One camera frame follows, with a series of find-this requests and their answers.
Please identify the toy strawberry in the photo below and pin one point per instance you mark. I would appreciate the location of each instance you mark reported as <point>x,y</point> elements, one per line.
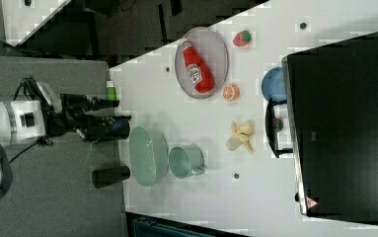
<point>242,38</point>

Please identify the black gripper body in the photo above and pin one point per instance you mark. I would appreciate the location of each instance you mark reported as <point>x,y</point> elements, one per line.
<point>66,114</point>

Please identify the red ketchup bottle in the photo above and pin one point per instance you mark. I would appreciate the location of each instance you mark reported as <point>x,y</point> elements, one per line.
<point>198,71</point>

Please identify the green colander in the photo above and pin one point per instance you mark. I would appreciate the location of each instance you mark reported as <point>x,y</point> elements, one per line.
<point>148,155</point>

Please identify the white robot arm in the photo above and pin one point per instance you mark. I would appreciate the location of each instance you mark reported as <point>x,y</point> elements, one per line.
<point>28,121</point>

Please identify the green cloth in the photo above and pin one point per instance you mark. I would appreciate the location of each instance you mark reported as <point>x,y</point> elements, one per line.
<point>111,93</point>

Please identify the peeled toy banana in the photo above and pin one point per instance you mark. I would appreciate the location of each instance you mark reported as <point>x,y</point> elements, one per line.
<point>241,136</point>

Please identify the toy orange half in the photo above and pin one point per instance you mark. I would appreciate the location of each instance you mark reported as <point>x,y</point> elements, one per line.
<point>231,93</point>

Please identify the green mug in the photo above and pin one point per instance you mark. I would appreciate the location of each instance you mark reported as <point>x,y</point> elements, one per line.
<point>186,161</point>

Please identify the blue metal frame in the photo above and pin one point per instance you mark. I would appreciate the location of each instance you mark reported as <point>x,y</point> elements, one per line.
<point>149,227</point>

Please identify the blue cup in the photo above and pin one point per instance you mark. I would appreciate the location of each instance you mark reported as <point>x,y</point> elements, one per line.
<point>273,87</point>

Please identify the grey oval plate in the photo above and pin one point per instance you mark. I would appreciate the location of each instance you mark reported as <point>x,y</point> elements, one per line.
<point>212,50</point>

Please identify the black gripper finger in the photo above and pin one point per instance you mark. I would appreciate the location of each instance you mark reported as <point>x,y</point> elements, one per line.
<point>100,104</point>
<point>107,128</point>

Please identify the black cylindrical cup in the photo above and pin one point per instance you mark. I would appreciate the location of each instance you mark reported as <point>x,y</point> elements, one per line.
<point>105,177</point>

